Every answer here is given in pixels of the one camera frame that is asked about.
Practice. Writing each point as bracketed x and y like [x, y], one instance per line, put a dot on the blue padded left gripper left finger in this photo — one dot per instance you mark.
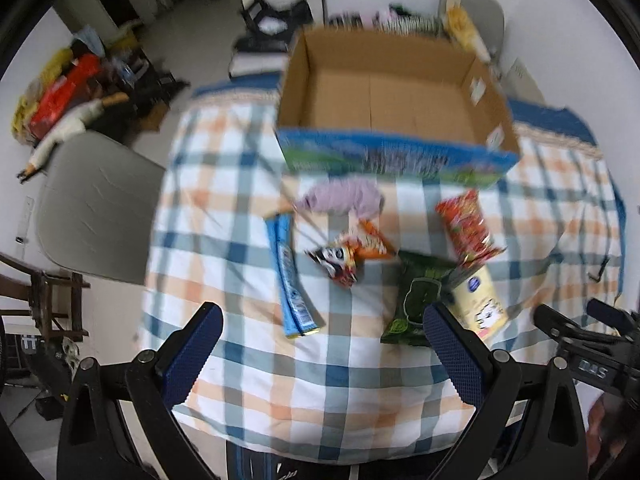
[185, 352]

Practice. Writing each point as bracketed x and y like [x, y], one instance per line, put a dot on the open cardboard milk box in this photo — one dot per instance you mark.
[358, 101]

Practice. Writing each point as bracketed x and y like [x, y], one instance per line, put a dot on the red snack packet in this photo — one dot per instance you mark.
[465, 224]

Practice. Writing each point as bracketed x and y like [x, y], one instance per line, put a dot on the purple cloth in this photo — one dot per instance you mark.
[357, 196]

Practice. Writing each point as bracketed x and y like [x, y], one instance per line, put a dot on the yellow snack bag on chair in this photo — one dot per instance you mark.
[460, 27]

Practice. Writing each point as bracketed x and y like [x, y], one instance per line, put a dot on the wooden chair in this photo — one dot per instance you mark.
[38, 293]

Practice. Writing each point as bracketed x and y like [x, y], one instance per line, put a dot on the black bag on chair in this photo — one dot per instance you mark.
[269, 29]

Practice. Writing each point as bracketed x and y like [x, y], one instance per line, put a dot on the patterned tote bag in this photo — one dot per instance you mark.
[397, 19]

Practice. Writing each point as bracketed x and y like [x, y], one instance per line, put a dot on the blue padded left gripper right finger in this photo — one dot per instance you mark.
[445, 335]

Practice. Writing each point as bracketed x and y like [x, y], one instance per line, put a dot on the grey chair by wall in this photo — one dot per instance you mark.
[489, 19]

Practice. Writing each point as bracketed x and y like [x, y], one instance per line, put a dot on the red plastic bag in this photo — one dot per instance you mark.
[56, 100]

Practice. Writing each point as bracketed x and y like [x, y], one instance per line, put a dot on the brown cardboard box on floor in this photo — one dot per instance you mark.
[153, 120]

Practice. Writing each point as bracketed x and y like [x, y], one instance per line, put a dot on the green snack packet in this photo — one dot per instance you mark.
[419, 285]

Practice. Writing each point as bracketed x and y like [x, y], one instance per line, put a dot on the orange panda snack packet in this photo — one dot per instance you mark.
[340, 259]

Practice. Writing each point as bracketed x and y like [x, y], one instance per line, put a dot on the white goose plush toy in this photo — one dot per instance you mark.
[71, 124]

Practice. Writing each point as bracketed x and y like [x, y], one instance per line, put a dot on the black hook on blanket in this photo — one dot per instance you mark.
[597, 277]

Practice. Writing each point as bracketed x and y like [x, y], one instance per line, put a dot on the grey chair near table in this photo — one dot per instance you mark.
[96, 208]

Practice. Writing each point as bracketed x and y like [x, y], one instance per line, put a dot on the yellow clothes pile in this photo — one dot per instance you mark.
[29, 101]

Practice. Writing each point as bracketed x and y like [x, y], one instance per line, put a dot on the plaid checkered table blanket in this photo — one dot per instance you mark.
[340, 395]

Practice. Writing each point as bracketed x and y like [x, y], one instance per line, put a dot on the blue long snack packet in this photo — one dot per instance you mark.
[297, 320]

